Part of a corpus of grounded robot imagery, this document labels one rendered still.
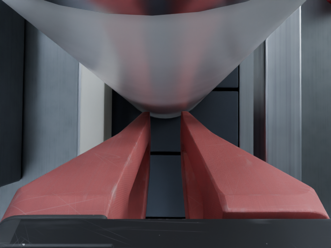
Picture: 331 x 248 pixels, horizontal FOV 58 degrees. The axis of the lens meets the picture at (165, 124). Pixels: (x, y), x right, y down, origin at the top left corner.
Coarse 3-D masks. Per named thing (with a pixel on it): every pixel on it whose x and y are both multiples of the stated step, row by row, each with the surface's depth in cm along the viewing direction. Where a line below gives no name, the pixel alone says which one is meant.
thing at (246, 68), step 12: (252, 60) 18; (240, 72) 18; (252, 72) 18; (240, 84) 18; (252, 84) 18; (240, 96) 18; (252, 96) 18; (240, 108) 18; (252, 108) 18; (240, 120) 18; (252, 120) 18; (240, 132) 18; (252, 132) 18; (240, 144) 18; (252, 144) 18
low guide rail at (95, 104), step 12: (84, 72) 14; (84, 84) 14; (96, 84) 14; (84, 96) 14; (96, 96) 14; (108, 96) 15; (84, 108) 14; (96, 108) 14; (108, 108) 15; (84, 120) 14; (96, 120) 14; (108, 120) 15; (84, 132) 14; (96, 132) 14; (108, 132) 15; (84, 144) 14; (96, 144) 14
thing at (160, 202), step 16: (224, 80) 18; (112, 96) 18; (208, 96) 18; (224, 96) 18; (112, 112) 18; (128, 112) 18; (192, 112) 18; (208, 112) 18; (224, 112) 18; (112, 128) 18; (160, 128) 18; (176, 128) 18; (208, 128) 18; (224, 128) 18; (160, 144) 18; (176, 144) 18; (160, 160) 18; (176, 160) 18; (160, 176) 18; (176, 176) 18; (160, 192) 18; (176, 192) 18; (160, 208) 18; (176, 208) 18
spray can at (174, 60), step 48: (48, 0) 2; (96, 0) 2; (144, 0) 2; (192, 0) 2; (240, 0) 2; (288, 0) 3; (96, 48) 3; (144, 48) 3; (192, 48) 3; (240, 48) 4; (144, 96) 7; (192, 96) 8
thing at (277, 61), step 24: (288, 24) 10; (264, 48) 10; (288, 48) 10; (264, 72) 10; (288, 72) 10; (264, 96) 10; (288, 96) 10; (264, 120) 10; (288, 120) 9; (264, 144) 10; (288, 144) 9; (288, 168) 9
